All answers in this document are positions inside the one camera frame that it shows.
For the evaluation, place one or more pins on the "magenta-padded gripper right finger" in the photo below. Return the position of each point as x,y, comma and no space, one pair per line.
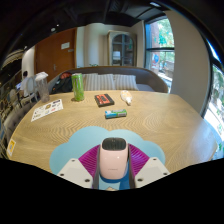
152,170

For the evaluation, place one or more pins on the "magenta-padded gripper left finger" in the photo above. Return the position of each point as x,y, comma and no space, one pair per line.
74,170

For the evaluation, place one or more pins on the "light blue cloud mouse pad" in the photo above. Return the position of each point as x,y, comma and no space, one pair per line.
78,141

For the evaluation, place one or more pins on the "white sticker sheet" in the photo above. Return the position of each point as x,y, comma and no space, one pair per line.
46,110

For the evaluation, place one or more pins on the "yellow sticker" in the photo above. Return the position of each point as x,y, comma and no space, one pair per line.
11,147

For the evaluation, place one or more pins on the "small green blue pack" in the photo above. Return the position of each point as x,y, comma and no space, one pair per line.
115,113

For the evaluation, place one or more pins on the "black and red box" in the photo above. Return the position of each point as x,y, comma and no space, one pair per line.
104,100

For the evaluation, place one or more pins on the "white tube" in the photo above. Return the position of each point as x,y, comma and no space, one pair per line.
126,97

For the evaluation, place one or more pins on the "grey tufted chair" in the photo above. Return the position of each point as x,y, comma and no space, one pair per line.
15,116

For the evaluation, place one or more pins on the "green drink can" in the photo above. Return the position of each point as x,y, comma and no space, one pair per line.
78,88

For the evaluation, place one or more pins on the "clear shaker bottle white lid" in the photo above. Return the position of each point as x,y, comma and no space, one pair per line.
42,90

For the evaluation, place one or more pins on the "striped pillow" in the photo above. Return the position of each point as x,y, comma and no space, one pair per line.
90,82
126,82
106,82

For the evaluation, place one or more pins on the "curved grey brown sofa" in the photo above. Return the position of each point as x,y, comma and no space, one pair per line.
150,80

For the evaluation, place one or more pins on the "person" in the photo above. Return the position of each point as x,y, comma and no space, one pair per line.
25,83

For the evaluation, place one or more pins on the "brown wooden door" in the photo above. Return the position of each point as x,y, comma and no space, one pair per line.
55,55

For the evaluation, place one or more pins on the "large window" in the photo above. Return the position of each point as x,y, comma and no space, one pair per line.
160,50

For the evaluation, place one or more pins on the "arched glass cabinet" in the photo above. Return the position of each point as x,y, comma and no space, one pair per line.
122,50

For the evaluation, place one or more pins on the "white door sign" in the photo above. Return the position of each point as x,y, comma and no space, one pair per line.
65,45

